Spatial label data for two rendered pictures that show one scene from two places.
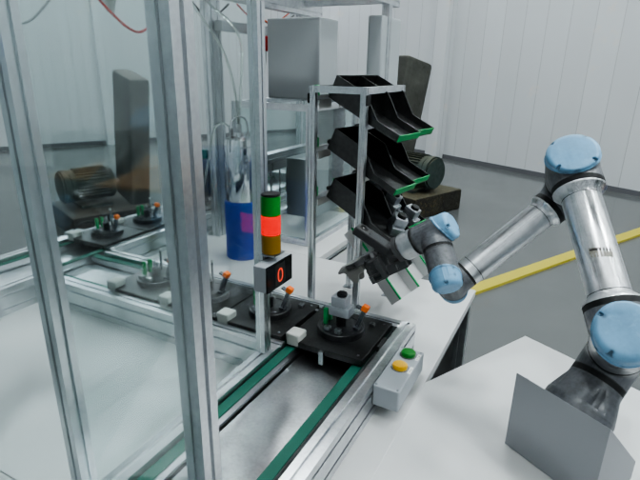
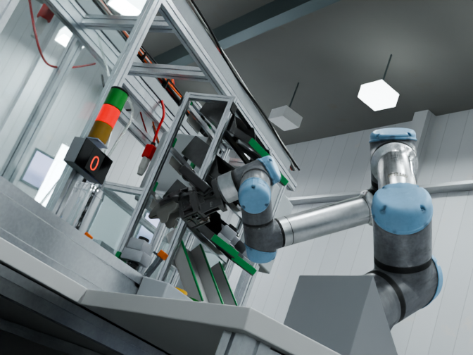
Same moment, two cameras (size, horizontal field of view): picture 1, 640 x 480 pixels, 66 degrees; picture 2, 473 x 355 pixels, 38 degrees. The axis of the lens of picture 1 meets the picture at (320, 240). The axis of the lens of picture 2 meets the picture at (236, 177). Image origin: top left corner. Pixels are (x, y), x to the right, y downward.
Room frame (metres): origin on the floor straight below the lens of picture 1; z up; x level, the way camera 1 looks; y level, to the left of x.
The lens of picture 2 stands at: (-0.42, -0.36, 0.71)
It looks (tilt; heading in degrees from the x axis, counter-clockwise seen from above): 20 degrees up; 4
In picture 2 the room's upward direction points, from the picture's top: 21 degrees clockwise
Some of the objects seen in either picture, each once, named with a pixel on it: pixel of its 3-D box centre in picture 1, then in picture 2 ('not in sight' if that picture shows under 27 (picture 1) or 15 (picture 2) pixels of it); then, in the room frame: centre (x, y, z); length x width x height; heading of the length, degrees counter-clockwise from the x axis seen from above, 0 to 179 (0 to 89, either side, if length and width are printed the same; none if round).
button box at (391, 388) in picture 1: (399, 376); (172, 306); (1.14, -0.22, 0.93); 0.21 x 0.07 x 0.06; 153
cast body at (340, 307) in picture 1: (338, 302); (136, 249); (1.31, -0.06, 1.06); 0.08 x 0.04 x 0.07; 63
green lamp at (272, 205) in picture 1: (270, 205); (115, 101); (1.20, 0.13, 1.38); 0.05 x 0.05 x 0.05
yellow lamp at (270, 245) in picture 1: (270, 243); (100, 133); (1.20, 0.13, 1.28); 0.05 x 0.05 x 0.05
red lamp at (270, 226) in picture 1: (270, 224); (108, 117); (1.20, 0.13, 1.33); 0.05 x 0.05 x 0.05
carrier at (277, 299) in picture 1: (269, 299); not in sight; (1.43, 0.16, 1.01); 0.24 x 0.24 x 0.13; 63
